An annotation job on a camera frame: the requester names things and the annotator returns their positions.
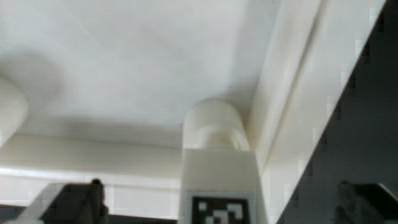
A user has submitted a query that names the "white leg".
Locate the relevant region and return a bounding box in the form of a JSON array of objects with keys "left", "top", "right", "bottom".
[{"left": 178, "top": 99, "right": 267, "bottom": 224}]

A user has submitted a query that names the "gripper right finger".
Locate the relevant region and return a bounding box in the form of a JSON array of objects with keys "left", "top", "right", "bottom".
[{"left": 335, "top": 181, "right": 398, "bottom": 224}]

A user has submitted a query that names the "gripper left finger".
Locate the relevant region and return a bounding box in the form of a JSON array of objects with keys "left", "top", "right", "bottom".
[{"left": 17, "top": 178, "right": 112, "bottom": 224}]

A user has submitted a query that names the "white square tabletop part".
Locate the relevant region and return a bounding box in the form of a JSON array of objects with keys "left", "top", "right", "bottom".
[{"left": 0, "top": 0, "right": 386, "bottom": 219}]

